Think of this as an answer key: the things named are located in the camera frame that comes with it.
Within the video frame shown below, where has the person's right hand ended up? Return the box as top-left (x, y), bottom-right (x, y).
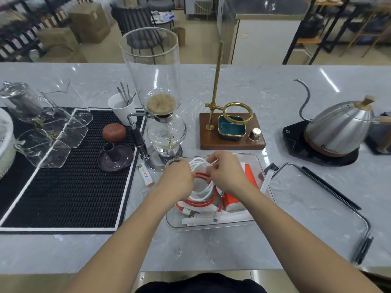
top-left (206, 150), bottom-right (254, 199)

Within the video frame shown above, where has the person's left hand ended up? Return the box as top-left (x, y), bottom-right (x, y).
top-left (154, 159), bottom-right (196, 205)

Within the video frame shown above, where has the clear plastic container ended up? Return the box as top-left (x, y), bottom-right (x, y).
top-left (165, 153), bottom-right (275, 232)

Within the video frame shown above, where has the white cable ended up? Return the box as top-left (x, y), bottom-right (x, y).
top-left (188, 157), bottom-right (225, 202)

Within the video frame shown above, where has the red cable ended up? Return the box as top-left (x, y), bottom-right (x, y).
top-left (176, 172), bottom-right (225, 223)

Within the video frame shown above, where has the person's left forearm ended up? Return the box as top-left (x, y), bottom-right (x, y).
top-left (61, 186), bottom-right (187, 293)

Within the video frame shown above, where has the person's right forearm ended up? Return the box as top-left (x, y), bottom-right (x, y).
top-left (235, 179), bottom-right (382, 293)

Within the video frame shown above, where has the clear container lid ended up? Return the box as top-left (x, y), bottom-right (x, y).
top-left (263, 163), bottom-right (374, 266)

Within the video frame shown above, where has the person's black clothing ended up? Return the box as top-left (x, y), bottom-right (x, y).
top-left (136, 273), bottom-right (268, 293)

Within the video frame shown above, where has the large cardboard box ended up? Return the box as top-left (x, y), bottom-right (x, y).
top-left (68, 2), bottom-right (111, 44)

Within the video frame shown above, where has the orange tissue pack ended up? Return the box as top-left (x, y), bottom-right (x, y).
top-left (221, 163), bottom-right (260, 212)

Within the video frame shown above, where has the white orange lighter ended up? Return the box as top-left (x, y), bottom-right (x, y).
top-left (137, 163), bottom-right (155, 188)

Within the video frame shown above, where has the wooden brass pour-over stand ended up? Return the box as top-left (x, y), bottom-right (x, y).
top-left (199, 41), bottom-right (267, 151)

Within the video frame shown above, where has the teal square dish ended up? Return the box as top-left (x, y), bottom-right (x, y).
top-left (217, 115), bottom-right (247, 141)

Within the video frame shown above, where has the purple saucer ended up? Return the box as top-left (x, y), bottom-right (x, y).
top-left (97, 142), bottom-right (134, 172)

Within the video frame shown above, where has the black kettle base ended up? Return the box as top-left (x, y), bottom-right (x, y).
top-left (282, 120), bottom-right (360, 167)

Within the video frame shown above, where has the small purple cup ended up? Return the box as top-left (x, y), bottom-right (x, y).
top-left (103, 142), bottom-right (116, 162)

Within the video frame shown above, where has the brown round clay lid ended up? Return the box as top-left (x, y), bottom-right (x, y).
top-left (101, 123), bottom-right (127, 143)

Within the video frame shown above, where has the white ceramic cup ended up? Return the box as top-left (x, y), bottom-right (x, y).
top-left (107, 93), bottom-right (137, 125)

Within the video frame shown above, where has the black rubber bar mat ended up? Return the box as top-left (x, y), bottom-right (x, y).
top-left (0, 107), bottom-right (147, 235)

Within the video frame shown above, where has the steel gooseneck kettle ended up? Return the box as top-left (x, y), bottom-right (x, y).
top-left (294, 78), bottom-right (391, 158)

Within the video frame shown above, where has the tall clear glass pitcher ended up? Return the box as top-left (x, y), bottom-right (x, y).
top-left (40, 77), bottom-right (94, 126)

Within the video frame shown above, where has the clear glass pitcher gold trim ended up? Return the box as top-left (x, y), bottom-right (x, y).
top-left (33, 107), bottom-right (89, 149)

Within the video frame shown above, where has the glass siphon coffee maker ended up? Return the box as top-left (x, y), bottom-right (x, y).
top-left (119, 27), bottom-right (187, 172)

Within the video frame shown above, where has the white counter cabinet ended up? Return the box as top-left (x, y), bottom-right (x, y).
top-left (217, 0), bottom-right (306, 65)

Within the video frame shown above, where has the round side table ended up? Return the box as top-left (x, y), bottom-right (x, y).
top-left (151, 11), bottom-right (175, 29)

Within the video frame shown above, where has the black bag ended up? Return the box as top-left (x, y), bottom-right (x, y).
top-left (301, 13), bottom-right (325, 39)

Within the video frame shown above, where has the dark slatted chair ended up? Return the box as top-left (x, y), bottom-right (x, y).
top-left (110, 3), bottom-right (165, 63)

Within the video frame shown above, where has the white appliance unit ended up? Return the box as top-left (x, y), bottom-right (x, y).
top-left (184, 0), bottom-right (216, 20)

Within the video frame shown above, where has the white plastic basket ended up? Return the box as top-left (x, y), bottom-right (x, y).
top-left (0, 107), bottom-right (18, 180)

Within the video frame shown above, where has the glass teapot with metal lid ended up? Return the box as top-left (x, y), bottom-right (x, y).
top-left (0, 81), bottom-right (57, 124)

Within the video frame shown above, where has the grey cushioned chair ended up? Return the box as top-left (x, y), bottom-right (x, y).
top-left (146, 0), bottom-right (175, 13)

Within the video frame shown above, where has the row of dark labelled bottles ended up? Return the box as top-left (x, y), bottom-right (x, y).
top-left (0, 6), bottom-right (68, 60)

